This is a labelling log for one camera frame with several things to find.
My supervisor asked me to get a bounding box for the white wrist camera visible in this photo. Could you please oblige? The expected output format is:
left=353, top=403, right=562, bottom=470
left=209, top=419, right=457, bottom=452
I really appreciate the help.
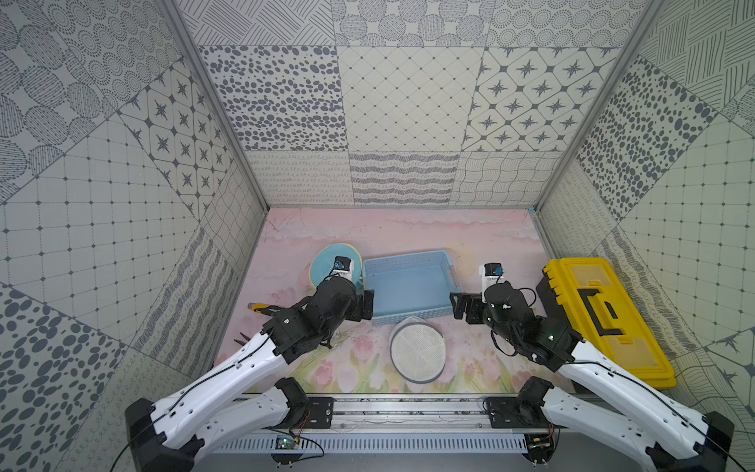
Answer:
left=479, top=263, right=505, bottom=301
left=330, top=256, right=357, bottom=283

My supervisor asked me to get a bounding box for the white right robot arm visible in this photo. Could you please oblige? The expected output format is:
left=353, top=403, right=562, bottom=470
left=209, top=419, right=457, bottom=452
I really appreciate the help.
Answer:
left=449, top=282, right=735, bottom=471

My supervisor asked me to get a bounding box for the white mesh laundry bag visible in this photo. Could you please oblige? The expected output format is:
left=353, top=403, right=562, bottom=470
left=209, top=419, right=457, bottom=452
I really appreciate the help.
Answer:
left=389, top=317, right=446, bottom=385

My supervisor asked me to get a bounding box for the yellow black toolbox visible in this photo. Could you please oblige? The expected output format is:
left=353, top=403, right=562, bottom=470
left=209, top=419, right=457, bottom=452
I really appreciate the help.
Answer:
left=536, top=258, right=676, bottom=391

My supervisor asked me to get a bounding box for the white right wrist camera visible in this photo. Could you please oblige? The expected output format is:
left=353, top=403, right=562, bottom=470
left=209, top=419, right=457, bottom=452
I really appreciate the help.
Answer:
left=479, top=263, right=505, bottom=301

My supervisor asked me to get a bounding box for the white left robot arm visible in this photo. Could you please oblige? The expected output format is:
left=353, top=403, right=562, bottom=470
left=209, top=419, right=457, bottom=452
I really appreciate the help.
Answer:
left=125, top=271, right=375, bottom=471

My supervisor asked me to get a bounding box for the aluminium mounting rail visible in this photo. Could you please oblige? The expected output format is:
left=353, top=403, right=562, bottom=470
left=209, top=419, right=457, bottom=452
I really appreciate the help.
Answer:
left=205, top=393, right=615, bottom=455

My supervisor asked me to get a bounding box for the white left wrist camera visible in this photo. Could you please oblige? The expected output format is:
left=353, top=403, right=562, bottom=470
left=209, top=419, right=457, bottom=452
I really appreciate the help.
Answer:
left=330, top=256, right=357, bottom=283

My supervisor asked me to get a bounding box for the turquoise mesh laundry bag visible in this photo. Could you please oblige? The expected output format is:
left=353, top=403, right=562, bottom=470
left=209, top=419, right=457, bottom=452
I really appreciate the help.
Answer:
left=309, top=243, right=363, bottom=288

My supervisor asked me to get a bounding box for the yellow black screwdriver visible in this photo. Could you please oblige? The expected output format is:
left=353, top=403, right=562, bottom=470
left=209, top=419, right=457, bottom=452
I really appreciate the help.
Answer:
left=248, top=303, right=282, bottom=316

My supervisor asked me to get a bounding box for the light blue perforated plastic basket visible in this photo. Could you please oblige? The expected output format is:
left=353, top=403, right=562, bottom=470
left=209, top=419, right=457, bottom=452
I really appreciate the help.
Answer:
left=363, top=250, right=461, bottom=326

